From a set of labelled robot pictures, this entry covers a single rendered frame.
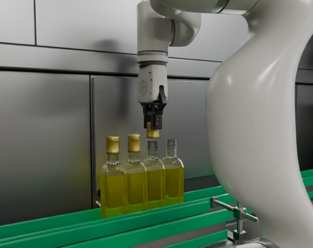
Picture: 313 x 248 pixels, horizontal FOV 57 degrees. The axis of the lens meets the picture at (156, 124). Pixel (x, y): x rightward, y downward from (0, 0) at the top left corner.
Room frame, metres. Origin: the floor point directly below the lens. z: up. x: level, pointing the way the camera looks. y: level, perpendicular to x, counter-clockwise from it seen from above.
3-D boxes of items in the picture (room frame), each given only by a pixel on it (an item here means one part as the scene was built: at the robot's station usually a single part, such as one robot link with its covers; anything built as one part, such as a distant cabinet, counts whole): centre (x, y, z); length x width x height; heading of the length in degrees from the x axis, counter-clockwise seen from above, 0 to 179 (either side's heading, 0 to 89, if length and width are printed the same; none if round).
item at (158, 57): (0.79, 0.01, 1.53); 0.09 x 0.08 x 0.03; 28
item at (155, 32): (0.79, 0.01, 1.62); 0.09 x 0.08 x 0.13; 104
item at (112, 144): (0.73, 0.11, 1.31); 0.04 x 0.04 x 0.04
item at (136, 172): (0.75, 0.06, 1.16); 0.06 x 0.06 x 0.21; 28
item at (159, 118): (0.76, -0.01, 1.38); 0.03 x 0.03 x 0.07; 28
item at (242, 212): (0.76, -0.21, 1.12); 0.17 x 0.03 x 0.12; 29
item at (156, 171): (0.79, 0.01, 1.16); 0.06 x 0.06 x 0.21; 28
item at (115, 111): (1.06, -0.21, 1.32); 0.90 x 0.03 x 0.34; 119
